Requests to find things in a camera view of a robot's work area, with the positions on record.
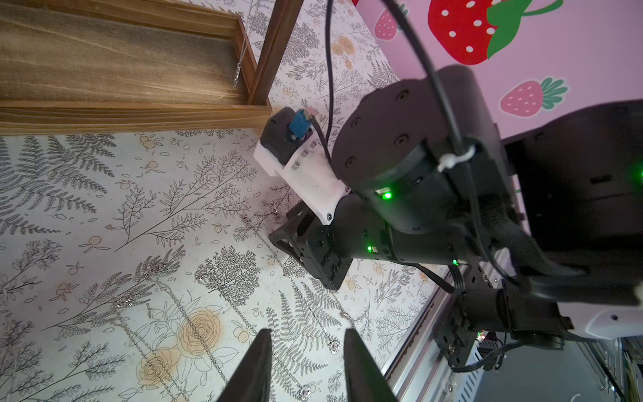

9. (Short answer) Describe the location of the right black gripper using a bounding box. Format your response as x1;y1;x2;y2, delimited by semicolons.
269;201;353;291

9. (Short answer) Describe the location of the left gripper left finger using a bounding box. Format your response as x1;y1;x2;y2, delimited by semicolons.
217;328;272;402

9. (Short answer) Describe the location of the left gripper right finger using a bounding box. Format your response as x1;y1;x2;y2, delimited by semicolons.
343;328;397;402

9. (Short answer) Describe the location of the wooden jewelry display stand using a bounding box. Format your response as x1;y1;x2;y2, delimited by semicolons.
1;1;301;135

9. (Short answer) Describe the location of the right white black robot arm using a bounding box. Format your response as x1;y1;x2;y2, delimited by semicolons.
255;1;642;349

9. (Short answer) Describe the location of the aluminium rail frame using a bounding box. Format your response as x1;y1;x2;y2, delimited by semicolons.
381;289;482;401

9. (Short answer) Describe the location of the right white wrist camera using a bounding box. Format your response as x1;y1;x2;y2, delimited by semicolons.
254;107;349;225

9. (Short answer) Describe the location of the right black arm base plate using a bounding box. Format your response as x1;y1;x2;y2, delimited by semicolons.
434;299;506;374

